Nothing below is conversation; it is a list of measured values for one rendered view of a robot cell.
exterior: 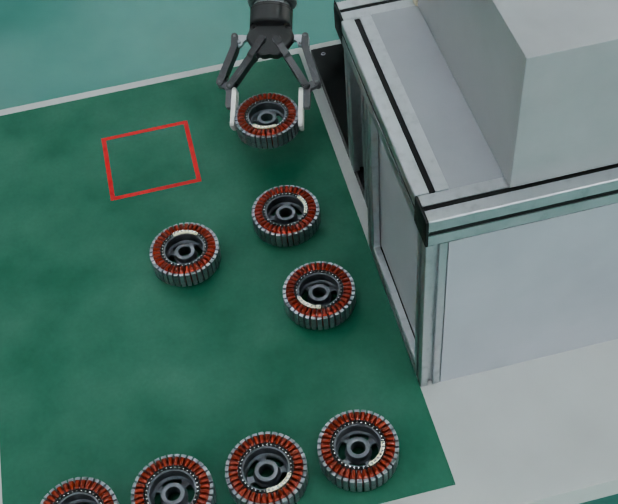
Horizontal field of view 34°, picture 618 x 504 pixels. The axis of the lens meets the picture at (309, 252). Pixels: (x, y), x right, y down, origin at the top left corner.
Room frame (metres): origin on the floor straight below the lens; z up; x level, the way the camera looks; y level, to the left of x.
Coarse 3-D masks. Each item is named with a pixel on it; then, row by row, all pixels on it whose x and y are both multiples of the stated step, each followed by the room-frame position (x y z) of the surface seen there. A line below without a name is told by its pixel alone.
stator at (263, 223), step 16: (272, 192) 1.14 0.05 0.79; (288, 192) 1.14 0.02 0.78; (304, 192) 1.14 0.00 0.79; (256, 208) 1.11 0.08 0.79; (272, 208) 1.13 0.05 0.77; (288, 208) 1.11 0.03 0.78; (304, 208) 1.10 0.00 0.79; (256, 224) 1.08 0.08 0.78; (272, 224) 1.07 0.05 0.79; (288, 224) 1.07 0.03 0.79; (304, 224) 1.07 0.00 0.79; (272, 240) 1.06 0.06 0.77; (288, 240) 1.05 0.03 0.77
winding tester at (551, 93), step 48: (432, 0) 1.11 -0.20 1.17; (480, 0) 0.94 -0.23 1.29; (528, 0) 0.90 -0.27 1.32; (576, 0) 0.89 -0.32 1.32; (480, 48) 0.93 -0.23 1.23; (528, 48) 0.82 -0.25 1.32; (576, 48) 0.81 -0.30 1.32; (480, 96) 0.92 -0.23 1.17; (528, 96) 0.81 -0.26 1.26; (576, 96) 0.81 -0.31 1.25; (528, 144) 0.81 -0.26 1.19; (576, 144) 0.82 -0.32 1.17
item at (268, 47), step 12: (252, 12) 1.44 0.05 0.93; (264, 12) 1.43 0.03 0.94; (276, 12) 1.43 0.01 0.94; (288, 12) 1.44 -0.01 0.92; (252, 24) 1.43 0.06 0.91; (264, 24) 1.43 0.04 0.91; (276, 24) 1.42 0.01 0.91; (288, 24) 1.43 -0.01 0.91; (252, 36) 1.42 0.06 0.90; (288, 36) 1.40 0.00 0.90; (264, 48) 1.39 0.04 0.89; (276, 48) 1.39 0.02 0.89; (288, 48) 1.40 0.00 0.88
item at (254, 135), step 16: (256, 96) 1.33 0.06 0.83; (272, 96) 1.33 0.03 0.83; (240, 112) 1.30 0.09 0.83; (256, 112) 1.32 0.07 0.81; (272, 112) 1.30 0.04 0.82; (288, 112) 1.29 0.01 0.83; (240, 128) 1.26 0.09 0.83; (256, 128) 1.25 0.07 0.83; (272, 128) 1.25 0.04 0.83; (288, 128) 1.25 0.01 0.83; (256, 144) 1.24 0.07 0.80; (272, 144) 1.24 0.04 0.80
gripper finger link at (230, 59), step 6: (234, 36) 1.42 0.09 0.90; (234, 42) 1.41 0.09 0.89; (234, 48) 1.40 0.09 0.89; (228, 54) 1.39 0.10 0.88; (234, 54) 1.39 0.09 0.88; (228, 60) 1.38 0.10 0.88; (234, 60) 1.40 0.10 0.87; (222, 66) 1.38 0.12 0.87; (228, 66) 1.37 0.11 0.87; (222, 72) 1.37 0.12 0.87; (228, 72) 1.37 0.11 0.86; (222, 78) 1.36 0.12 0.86; (228, 78) 1.37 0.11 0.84
